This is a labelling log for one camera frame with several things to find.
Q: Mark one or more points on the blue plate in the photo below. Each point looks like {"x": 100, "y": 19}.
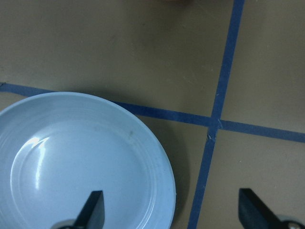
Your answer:
{"x": 57, "y": 148}

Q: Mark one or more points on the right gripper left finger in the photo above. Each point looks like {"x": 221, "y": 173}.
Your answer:
{"x": 91, "y": 216}

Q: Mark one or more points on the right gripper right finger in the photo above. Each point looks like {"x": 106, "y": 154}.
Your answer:
{"x": 253, "y": 213}

